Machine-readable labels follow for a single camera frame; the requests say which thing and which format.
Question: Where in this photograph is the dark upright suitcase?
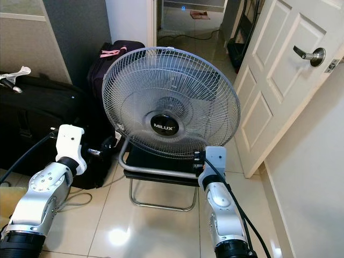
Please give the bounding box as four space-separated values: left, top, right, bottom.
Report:
88 40 146 135

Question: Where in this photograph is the large black luggage bag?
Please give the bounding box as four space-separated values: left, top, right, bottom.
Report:
0 73 113 189

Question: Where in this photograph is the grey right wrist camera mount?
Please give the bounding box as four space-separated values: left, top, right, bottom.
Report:
200 146 226 181

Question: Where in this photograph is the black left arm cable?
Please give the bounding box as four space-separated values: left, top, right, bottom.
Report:
0 132 59 184

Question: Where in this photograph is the grey Milux electric fan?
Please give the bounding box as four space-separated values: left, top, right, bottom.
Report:
102 47 241 160

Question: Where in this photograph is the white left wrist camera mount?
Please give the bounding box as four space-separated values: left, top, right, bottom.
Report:
56 124 88 175

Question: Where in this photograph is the black metal stand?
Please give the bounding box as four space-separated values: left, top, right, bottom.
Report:
227 0 261 70

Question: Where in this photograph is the silver door handle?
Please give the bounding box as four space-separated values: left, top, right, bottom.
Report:
293 46 327 67

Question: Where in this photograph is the pink ribbon tag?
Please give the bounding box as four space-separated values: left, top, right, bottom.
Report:
100 47 128 59

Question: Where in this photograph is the silver door latch plate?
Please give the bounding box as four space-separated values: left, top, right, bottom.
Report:
325 59 340 75

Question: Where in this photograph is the black chrome-frame chair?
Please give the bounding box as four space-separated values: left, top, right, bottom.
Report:
118 137 210 212

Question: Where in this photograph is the small red flat item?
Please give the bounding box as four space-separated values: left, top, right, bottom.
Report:
189 10 210 20

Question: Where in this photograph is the white panel door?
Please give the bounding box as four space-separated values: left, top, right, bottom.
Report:
232 0 344 179

